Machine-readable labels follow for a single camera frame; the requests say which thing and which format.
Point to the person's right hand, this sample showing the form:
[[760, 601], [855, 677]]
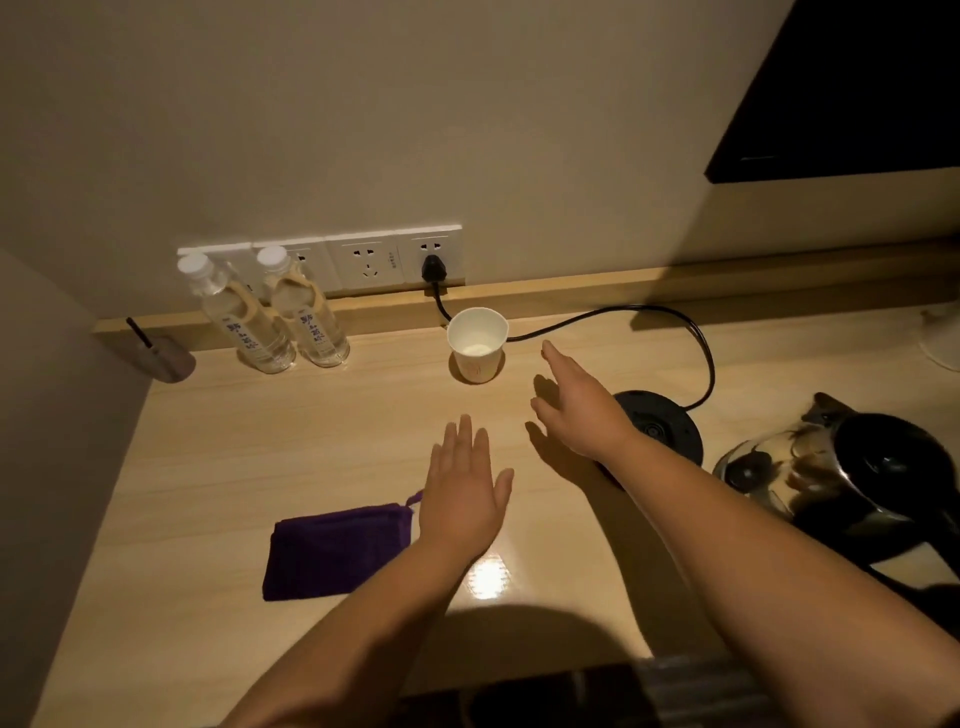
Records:
[[589, 412]]

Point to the white paper cup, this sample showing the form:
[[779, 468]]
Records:
[[477, 343]]

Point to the person's left little finger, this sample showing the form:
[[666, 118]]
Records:
[[435, 461]]

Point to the wooden back ledge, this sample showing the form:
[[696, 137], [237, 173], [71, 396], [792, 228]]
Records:
[[675, 285]]

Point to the person's left thumb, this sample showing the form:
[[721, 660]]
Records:
[[503, 489]]

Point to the clear water bottle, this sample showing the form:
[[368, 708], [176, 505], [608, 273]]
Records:
[[306, 311], [244, 319]]

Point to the white wall socket plate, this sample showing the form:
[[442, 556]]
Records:
[[366, 260], [311, 262], [229, 259], [435, 244]]

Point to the person's left middle finger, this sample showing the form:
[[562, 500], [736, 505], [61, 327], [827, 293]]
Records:
[[466, 442]]

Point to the black power plug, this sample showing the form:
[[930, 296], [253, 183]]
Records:
[[433, 271]]

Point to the person's left forearm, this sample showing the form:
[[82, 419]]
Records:
[[352, 637]]

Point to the person's right thumb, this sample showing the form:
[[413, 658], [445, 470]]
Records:
[[544, 416]]

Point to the black television screen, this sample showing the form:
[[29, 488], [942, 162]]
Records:
[[855, 90]]

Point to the black kettle base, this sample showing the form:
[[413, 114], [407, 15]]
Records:
[[664, 424]]

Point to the person's left hand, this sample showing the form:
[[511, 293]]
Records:
[[461, 504]]

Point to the steel electric kettle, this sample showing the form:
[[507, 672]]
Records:
[[847, 465]]

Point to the dark striped clothing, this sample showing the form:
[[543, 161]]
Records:
[[600, 694]]

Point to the person's right forearm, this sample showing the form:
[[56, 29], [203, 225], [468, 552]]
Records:
[[787, 592]]

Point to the purple cloth pouch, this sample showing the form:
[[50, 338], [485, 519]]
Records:
[[337, 551]]

